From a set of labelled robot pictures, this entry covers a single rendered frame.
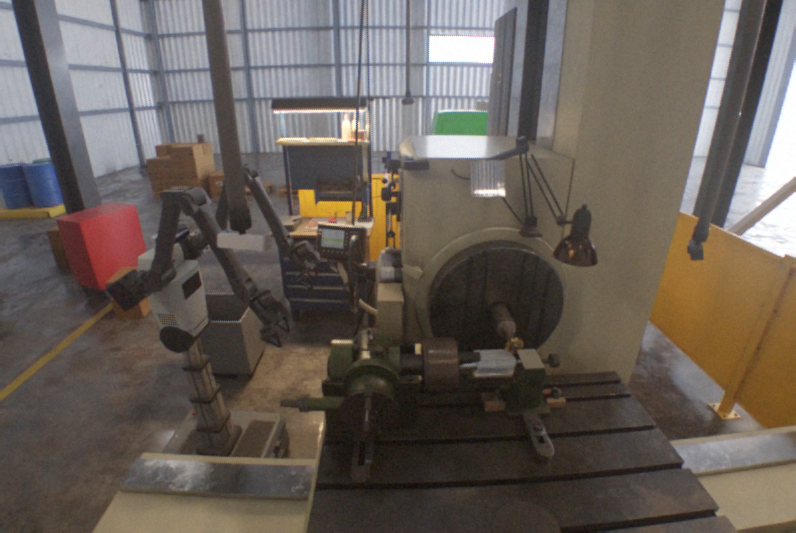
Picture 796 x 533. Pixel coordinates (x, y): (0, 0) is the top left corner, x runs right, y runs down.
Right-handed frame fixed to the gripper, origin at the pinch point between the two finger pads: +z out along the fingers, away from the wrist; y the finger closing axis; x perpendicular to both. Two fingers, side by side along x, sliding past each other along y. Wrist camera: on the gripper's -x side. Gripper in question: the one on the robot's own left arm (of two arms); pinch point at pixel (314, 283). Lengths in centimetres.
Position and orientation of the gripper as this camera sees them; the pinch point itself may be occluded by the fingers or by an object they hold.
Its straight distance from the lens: 190.8
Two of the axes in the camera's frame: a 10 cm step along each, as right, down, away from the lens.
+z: 5.0, 8.2, 2.8
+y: 0.6, -3.6, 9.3
